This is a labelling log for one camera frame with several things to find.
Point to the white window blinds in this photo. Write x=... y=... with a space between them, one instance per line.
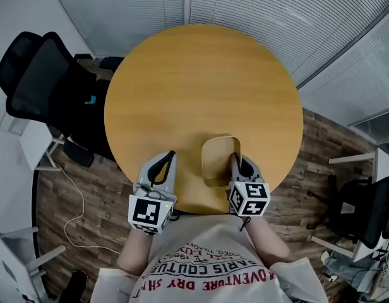
x=276 y=17

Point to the person's white printed shirt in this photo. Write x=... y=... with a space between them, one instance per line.
x=210 y=257

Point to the black mesh office chair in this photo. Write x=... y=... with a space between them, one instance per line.
x=46 y=80

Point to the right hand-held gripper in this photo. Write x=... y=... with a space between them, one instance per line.
x=254 y=191

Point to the white desk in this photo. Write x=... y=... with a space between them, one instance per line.
x=382 y=166
x=35 y=144
x=11 y=264

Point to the yellow plastic container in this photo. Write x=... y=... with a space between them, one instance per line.
x=216 y=159

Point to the round wooden table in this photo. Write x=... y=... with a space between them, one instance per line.
x=197 y=90

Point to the person's left forearm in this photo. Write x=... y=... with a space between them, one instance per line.
x=134 y=251

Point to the person's right forearm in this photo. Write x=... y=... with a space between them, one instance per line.
x=267 y=241

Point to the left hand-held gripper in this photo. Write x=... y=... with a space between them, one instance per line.
x=147 y=211

